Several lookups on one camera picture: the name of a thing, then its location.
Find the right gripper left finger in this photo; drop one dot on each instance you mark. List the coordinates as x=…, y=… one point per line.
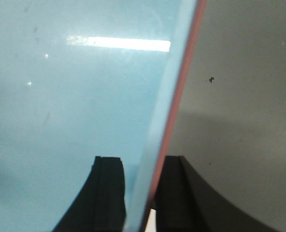
x=100, y=205

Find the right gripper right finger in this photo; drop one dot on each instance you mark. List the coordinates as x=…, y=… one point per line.
x=185, y=202

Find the light blue plastic box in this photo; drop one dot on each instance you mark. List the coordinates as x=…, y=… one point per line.
x=81, y=79

